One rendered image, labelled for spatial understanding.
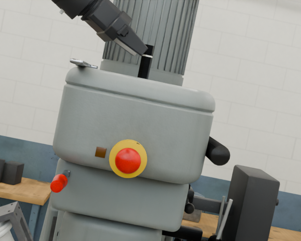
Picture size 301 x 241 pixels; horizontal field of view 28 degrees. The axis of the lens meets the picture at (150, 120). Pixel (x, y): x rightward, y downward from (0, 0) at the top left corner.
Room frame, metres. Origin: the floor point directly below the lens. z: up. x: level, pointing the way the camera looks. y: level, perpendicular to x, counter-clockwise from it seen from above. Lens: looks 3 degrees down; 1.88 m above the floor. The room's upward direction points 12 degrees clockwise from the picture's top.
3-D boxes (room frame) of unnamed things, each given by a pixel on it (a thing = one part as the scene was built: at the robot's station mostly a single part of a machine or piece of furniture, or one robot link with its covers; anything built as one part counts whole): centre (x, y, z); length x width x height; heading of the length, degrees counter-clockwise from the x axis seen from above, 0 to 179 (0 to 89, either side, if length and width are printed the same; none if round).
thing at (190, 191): (1.25, -0.10, 1.66); 0.12 x 0.04 x 0.04; 2
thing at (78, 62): (1.02, 0.13, 1.89); 0.24 x 0.04 x 0.01; 3
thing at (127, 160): (0.93, 0.02, 1.76); 0.04 x 0.03 x 0.04; 92
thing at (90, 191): (1.22, 0.03, 1.68); 0.34 x 0.24 x 0.10; 2
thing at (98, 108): (1.19, 0.03, 1.81); 0.47 x 0.26 x 0.16; 2
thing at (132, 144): (0.95, 0.02, 1.76); 0.06 x 0.02 x 0.06; 92
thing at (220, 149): (1.22, -0.11, 1.79); 0.45 x 0.04 x 0.04; 2
